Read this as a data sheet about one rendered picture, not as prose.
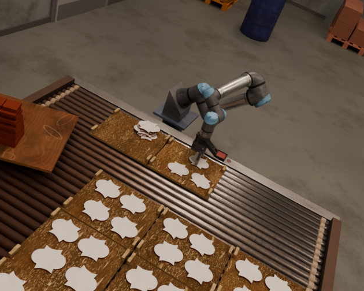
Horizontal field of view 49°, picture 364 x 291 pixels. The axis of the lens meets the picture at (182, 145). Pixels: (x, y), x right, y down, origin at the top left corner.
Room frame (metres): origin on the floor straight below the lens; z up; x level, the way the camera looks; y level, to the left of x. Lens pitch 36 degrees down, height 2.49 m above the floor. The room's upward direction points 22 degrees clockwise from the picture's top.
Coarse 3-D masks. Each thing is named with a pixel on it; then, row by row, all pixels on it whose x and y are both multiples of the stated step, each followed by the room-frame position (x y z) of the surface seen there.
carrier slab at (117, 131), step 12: (108, 120) 2.10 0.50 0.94; (120, 120) 2.15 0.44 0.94; (132, 120) 2.20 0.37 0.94; (96, 132) 1.94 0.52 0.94; (108, 132) 1.98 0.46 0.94; (120, 132) 2.03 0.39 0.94; (132, 132) 2.07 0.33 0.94; (108, 144) 1.88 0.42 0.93; (120, 144) 1.91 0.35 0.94; (132, 144) 1.96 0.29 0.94; (144, 144) 2.00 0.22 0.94; (156, 144) 2.05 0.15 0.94; (132, 156) 1.85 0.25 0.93; (144, 156) 1.89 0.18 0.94
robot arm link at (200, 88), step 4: (200, 84) 2.56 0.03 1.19; (204, 84) 2.56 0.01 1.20; (192, 88) 2.55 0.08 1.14; (196, 88) 2.54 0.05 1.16; (200, 88) 2.52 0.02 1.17; (204, 88) 2.52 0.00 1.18; (192, 92) 2.53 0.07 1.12; (196, 92) 2.52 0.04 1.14; (200, 92) 2.51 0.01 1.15; (192, 96) 2.52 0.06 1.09; (196, 96) 2.51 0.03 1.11; (200, 96) 2.51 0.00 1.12; (192, 100) 2.53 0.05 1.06; (196, 100) 2.51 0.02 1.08; (200, 100) 2.50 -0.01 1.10; (204, 100) 2.50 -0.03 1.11; (196, 104) 2.52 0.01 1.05
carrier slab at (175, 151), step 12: (168, 144) 2.09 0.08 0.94; (180, 144) 2.14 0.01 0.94; (156, 156) 1.93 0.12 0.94; (168, 156) 1.98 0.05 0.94; (180, 156) 2.02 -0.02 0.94; (204, 156) 2.12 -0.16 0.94; (156, 168) 1.83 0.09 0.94; (192, 168) 1.96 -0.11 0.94; (216, 168) 2.05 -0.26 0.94; (180, 180) 1.81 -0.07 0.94; (216, 180) 1.93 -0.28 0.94; (204, 192) 1.79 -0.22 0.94
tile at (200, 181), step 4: (192, 176) 1.87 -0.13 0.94; (196, 176) 1.89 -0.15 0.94; (200, 176) 1.90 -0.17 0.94; (204, 176) 1.92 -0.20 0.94; (192, 180) 1.84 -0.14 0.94; (196, 180) 1.85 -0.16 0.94; (200, 180) 1.87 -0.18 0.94; (204, 180) 1.88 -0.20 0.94; (208, 180) 1.89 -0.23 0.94; (196, 184) 1.82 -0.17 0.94; (200, 184) 1.83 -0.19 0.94; (204, 184) 1.84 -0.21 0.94; (208, 184) 1.86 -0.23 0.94; (204, 188) 1.81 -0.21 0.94; (208, 188) 1.83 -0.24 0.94
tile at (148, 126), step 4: (140, 124) 2.12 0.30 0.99; (144, 124) 2.14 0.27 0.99; (148, 124) 2.15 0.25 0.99; (152, 124) 2.17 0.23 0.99; (140, 128) 2.08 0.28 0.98; (144, 128) 2.09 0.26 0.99; (148, 128) 2.11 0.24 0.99; (152, 128) 2.12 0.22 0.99; (156, 128) 2.14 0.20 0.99; (148, 132) 2.07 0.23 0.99; (152, 132) 2.09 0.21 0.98; (156, 132) 2.11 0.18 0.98
